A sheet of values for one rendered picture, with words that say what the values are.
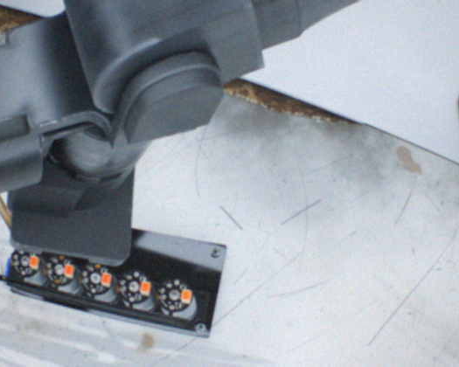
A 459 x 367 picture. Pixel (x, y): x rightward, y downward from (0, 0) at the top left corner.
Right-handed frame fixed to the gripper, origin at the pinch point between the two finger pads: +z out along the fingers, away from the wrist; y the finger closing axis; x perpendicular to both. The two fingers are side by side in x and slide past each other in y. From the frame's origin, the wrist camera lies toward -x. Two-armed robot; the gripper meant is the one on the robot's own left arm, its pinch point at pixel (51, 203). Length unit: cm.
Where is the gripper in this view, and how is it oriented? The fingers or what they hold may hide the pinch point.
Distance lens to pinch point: 62.8
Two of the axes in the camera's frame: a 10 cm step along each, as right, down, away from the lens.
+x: 9.5, 1.3, 2.7
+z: -3.0, 2.8, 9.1
